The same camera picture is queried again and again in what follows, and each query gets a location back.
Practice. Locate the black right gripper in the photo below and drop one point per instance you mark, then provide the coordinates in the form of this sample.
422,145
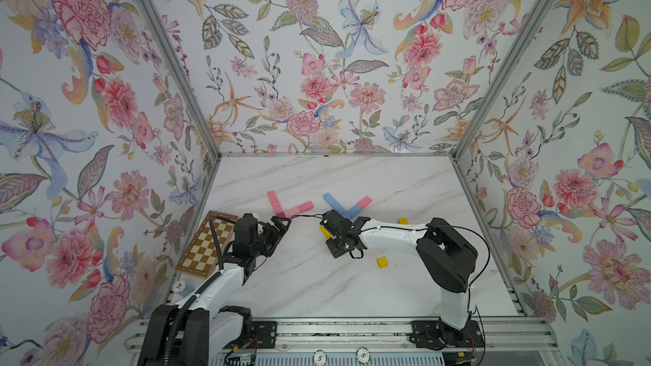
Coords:
334,252

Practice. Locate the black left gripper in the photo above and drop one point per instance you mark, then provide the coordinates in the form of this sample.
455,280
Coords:
275,236

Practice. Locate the light pink block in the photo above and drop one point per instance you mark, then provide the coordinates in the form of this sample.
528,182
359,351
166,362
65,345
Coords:
293,211

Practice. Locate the yellow rectangular block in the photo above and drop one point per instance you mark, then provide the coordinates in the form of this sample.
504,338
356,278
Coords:
325,232

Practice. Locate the small blue cube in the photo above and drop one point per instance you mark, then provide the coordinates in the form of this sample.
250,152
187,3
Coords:
345,214

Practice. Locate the pink rectangular block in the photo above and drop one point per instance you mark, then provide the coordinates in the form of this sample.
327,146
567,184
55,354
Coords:
305,207

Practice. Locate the light blue long block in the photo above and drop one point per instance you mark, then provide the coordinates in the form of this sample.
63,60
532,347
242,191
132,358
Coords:
333,203

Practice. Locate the small yellow cube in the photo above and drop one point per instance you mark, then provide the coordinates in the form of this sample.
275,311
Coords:
382,262

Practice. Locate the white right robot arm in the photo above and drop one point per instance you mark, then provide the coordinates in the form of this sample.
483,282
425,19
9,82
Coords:
448,257

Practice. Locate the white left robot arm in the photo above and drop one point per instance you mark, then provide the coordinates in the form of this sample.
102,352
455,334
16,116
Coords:
199,326

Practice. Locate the wooden chessboard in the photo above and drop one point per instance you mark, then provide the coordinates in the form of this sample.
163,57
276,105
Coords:
201,257

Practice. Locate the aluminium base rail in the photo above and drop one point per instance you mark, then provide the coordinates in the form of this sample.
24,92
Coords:
500,334

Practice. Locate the aluminium frame post left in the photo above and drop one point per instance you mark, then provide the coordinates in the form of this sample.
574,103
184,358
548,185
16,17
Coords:
168,54

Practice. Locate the aluminium frame post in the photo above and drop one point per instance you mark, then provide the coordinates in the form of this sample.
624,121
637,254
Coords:
168,54
513,56

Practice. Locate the aluminium frame post right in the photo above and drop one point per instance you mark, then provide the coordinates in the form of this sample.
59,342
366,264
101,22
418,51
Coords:
513,56

